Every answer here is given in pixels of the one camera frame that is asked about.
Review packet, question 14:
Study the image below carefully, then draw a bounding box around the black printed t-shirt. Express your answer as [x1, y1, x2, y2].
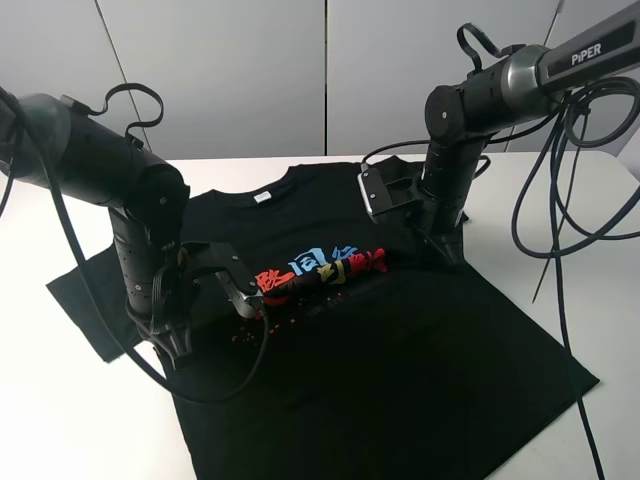
[45, 155, 599, 480]

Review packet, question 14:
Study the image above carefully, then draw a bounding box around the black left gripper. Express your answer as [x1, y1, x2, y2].
[125, 242, 219, 370]

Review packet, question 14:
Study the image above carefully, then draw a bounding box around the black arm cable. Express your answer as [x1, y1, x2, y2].
[0, 83, 274, 404]
[457, 22, 640, 480]

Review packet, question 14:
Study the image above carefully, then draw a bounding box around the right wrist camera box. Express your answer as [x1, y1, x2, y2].
[357, 165, 398, 225]

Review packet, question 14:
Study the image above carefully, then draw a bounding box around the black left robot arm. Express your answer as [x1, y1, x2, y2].
[1, 92, 218, 369]

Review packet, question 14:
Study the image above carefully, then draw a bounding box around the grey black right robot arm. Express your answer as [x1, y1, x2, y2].
[409, 3, 639, 266]

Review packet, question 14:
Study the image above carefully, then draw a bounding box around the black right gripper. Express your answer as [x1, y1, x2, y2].
[385, 173, 466, 268]

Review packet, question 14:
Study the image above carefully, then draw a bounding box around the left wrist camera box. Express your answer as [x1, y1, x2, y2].
[198, 242, 263, 319]

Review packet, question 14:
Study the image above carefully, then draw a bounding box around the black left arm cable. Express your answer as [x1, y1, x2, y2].
[0, 83, 274, 404]

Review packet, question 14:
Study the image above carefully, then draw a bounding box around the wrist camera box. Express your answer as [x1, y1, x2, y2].
[198, 242, 263, 319]
[357, 165, 398, 225]

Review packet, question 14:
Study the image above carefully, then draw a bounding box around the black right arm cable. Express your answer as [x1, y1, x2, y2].
[457, 22, 640, 480]

